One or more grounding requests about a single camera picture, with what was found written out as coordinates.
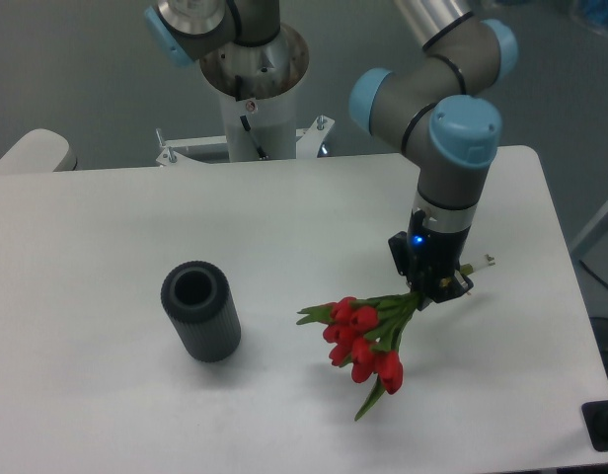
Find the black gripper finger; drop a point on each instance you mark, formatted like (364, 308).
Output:
(439, 289)
(404, 258)

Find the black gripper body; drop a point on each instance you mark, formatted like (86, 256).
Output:
(434, 255)

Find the red tulip bouquet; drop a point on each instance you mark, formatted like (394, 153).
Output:
(366, 334)

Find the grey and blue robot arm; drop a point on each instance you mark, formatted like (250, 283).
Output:
(435, 116)

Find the white furniture at right edge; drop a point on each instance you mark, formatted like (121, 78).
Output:
(587, 237)

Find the black box at table edge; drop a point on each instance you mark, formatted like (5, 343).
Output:
(595, 415)

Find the dark grey ribbed vase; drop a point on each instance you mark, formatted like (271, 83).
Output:
(196, 296)

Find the white chair armrest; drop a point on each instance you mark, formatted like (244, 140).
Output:
(39, 151)

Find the white pedestal base frame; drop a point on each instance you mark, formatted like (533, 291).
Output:
(311, 142)

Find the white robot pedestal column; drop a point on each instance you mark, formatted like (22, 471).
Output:
(257, 92)

